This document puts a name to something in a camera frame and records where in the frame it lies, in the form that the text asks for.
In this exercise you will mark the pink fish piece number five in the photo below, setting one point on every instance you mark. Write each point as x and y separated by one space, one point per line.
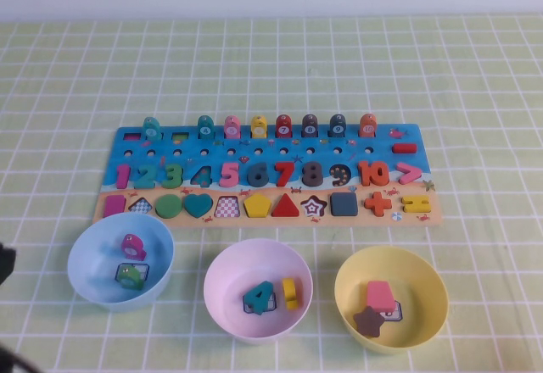
231 128

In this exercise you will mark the teal number two piece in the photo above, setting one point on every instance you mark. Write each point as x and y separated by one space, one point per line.
144 185

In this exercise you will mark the blue wooden puzzle board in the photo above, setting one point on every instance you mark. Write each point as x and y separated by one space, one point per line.
382 140

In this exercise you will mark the yellow number piece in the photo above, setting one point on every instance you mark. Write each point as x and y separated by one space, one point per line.
289 292

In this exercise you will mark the green circle shape piece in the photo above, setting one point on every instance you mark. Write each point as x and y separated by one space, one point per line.
168 205

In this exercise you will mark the yellow equals sign piece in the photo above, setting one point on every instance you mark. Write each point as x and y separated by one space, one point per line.
405 204

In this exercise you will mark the red fish piece number seven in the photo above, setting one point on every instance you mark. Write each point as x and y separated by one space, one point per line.
283 127

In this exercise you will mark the slate fish piece number nine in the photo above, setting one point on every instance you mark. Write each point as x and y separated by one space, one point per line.
337 127

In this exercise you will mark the yellow fish piece number six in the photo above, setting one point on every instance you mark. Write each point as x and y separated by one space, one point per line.
258 128

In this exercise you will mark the yellow plastic bowl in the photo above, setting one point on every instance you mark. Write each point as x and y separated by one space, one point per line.
415 280

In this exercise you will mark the blue-framed label sticker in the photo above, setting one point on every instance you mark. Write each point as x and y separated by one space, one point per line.
392 314
272 302

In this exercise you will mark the brown fish piece number eight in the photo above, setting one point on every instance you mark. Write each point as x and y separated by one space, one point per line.
310 127

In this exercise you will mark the pink trapezoid shape piece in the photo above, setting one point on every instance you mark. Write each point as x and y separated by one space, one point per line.
379 296

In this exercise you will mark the brown star shape piece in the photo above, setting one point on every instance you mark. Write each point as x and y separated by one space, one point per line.
368 322

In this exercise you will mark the slate square shape piece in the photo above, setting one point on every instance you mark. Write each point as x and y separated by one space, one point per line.
344 204

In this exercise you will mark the green fish piece number three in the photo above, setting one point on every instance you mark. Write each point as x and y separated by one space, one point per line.
128 277

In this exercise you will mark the yellow pentagon shape piece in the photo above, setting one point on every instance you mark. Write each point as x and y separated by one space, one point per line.
257 207

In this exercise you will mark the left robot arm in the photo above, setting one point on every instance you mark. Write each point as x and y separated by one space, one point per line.
10 362

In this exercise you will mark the orange fish piece number ten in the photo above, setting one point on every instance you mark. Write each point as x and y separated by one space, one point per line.
368 126

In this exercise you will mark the turquoise fish piece number two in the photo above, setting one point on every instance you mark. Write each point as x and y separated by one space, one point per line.
151 129

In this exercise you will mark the slate number six piece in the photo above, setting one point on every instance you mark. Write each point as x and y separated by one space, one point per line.
254 178

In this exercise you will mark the pink plastic bowl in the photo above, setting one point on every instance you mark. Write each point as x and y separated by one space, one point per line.
237 267

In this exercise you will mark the orange plus sign piece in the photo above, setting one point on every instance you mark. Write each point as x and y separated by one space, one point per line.
377 204

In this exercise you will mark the red minus sign piece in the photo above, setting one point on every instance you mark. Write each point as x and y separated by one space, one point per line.
405 148

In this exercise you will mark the red triangle shape piece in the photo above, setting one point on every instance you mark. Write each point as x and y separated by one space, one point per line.
286 209

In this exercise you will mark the teal fish piece number four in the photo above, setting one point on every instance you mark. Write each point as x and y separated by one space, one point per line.
204 128

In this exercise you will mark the teal heart shape piece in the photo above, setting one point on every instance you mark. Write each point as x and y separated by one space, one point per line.
197 205

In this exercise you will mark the pink greater-than sign piece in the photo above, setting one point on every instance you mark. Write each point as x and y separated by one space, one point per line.
413 173

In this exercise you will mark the magenta fish piece number one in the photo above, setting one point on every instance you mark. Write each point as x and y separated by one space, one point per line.
132 246

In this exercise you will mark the green checked tablecloth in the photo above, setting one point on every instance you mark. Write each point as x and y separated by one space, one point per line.
271 72

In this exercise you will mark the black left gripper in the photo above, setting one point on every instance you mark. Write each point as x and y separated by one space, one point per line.
6 263

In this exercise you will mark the magenta rectangle shape piece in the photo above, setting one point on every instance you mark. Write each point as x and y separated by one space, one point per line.
113 205

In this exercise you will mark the light blue plastic bowl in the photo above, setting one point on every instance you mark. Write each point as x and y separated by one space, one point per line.
93 271

